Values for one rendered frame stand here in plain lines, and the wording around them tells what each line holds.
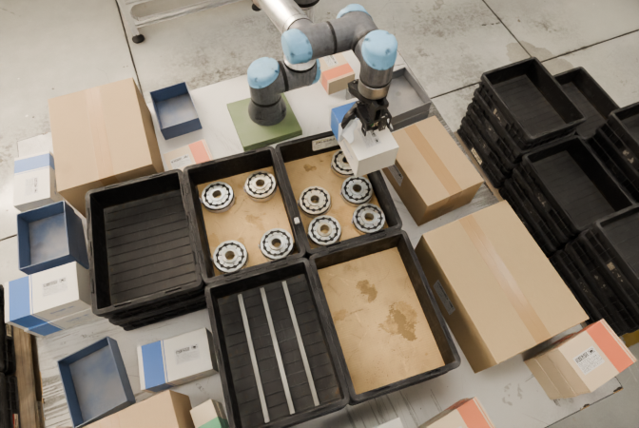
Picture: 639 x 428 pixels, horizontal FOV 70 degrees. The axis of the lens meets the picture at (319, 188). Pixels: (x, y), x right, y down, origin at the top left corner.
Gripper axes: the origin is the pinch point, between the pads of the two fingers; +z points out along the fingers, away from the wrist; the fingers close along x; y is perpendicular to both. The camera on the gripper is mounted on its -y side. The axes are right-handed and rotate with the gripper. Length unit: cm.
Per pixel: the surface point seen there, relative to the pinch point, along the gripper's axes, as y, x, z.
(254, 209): -2.4, -35.0, 28.5
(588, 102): -25, 152, 85
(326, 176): -5.2, -8.3, 28.5
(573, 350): 72, 29, 19
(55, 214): -28, -97, 34
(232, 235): 4, -44, 28
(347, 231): 16.0, -9.9, 28.4
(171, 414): 47, -72, 21
